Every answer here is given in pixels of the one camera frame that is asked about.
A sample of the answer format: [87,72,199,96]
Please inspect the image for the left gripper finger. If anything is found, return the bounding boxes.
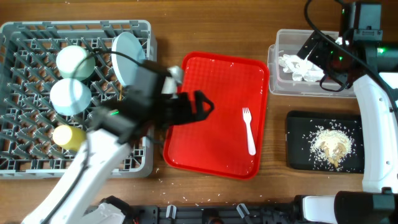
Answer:
[194,90,215,109]
[195,105,215,121]

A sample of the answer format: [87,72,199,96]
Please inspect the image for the yellow cup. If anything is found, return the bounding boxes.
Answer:
[52,125,86,151]

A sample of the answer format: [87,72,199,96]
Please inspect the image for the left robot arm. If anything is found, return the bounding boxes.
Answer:
[23,60,215,223]

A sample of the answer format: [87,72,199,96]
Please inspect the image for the black tray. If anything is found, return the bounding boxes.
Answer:
[285,111,364,174]

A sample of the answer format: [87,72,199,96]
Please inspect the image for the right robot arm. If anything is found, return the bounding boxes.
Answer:
[294,1,397,223]

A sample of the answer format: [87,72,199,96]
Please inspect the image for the clear plastic bin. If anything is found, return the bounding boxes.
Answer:
[267,29,355,98]

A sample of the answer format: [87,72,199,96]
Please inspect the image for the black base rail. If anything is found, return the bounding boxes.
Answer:
[90,195,312,224]

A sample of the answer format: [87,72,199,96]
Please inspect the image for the light blue plate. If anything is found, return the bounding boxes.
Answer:
[111,32,146,86]

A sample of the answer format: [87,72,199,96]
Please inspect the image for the food scraps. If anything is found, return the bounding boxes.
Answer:
[302,119,356,171]

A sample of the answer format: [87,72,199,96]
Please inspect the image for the black cable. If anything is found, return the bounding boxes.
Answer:
[303,0,398,119]

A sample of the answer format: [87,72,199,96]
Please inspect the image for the red plastic tray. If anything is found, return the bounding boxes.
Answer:
[163,52,270,180]

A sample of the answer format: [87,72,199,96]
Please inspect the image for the wooden chopstick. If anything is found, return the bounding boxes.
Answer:
[119,85,123,101]

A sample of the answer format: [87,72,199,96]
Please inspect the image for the white tissue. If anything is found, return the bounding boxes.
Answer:
[292,57,324,82]

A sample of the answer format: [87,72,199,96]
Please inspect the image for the green bowl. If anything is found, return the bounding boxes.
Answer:
[56,45,95,81]

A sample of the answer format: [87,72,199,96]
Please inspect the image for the white napkin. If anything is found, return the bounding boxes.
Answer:
[278,54,305,82]

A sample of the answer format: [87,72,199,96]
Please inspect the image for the small light blue bowl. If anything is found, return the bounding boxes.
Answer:
[50,78,91,116]

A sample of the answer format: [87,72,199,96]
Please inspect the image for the grey dishwasher rack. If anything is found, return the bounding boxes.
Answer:
[1,20,157,179]

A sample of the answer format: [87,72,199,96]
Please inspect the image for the white plastic fork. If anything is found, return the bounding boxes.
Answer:
[243,108,256,156]

